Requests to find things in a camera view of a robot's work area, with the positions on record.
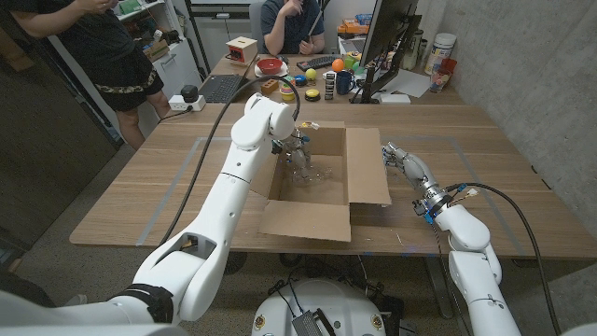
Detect grey table leg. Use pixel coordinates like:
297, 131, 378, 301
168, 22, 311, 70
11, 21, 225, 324
423, 255, 456, 320

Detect white shelf cabinet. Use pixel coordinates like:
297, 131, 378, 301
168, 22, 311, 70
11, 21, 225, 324
114, 0, 204, 102

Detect white paper sheet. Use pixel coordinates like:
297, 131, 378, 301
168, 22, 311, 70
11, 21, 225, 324
382, 68, 433, 99

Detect black round fan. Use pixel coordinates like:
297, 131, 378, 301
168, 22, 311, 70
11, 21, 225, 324
224, 251, 248, 275

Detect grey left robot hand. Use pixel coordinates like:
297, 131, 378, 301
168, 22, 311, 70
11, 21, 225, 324
271, 129, 312, 183

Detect black laptop keyboard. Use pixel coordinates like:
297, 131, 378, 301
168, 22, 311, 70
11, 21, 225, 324
199, 74, 244, 104

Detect orange box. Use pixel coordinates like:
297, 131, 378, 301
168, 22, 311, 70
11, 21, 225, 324
337, 18, 370, 36

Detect seated person in blue shirt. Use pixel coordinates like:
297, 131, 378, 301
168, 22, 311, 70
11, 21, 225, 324
259, 0, 326, 57

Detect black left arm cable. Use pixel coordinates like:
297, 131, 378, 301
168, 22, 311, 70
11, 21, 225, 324
158, 74, 301, 248

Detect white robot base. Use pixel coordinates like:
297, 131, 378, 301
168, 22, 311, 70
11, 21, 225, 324
251, 278, 387, 336

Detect white plate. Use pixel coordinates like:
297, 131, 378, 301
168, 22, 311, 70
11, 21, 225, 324
254, 63, 289, 79

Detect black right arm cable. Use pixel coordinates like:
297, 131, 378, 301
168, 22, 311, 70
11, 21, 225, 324
454, 181, 563, 336

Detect dark bottle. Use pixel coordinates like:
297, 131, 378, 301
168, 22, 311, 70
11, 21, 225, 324
403, 28, 424, 71

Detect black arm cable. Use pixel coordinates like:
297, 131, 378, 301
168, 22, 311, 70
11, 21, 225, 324
454, 181, 563, 336
158, 74, 301, 248

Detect red bowl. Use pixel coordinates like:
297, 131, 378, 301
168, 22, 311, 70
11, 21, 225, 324
256, 57, 285, 76

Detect standing person in black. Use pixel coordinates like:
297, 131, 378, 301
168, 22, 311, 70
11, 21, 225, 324
12, 0, 172, 149

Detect open cardboard box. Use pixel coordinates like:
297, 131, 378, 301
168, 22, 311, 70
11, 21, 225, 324
249, 119, 393, 243

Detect small wooden box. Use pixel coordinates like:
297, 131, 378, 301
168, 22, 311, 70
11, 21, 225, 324
225, 35, 258, 65

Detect clear plastic bottle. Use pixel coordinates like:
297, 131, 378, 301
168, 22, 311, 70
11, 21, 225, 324
288, 158, 335, 186

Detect small white flat box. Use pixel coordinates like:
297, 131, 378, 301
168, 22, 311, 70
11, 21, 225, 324
378, 92, 412, 105

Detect black computer monitor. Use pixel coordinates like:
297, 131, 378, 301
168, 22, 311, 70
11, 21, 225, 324
350, 0, 423, 105

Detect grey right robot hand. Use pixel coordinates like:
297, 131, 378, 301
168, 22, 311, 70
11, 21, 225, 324
382, 142, 453, 223

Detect white power strip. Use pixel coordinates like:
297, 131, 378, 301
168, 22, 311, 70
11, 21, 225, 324
167, 94, 207, 112

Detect wooden desk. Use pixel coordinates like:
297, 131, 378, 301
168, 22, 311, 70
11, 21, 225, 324
198, 53, 467, 106

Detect white canister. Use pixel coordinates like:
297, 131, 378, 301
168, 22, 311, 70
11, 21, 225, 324
423, 32, 458, 76

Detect dark blue mug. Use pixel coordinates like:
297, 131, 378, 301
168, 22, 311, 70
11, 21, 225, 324
335, 70, 357, 96

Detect small cardboard box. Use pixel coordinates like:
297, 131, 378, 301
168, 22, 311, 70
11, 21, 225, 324
143, 38, 172, 63

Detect stacked coloured cups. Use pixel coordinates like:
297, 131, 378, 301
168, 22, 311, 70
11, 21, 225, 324
279, 78, 298, 102

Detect green toy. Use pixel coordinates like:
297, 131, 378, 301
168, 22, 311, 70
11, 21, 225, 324
343, 50, 363, 71

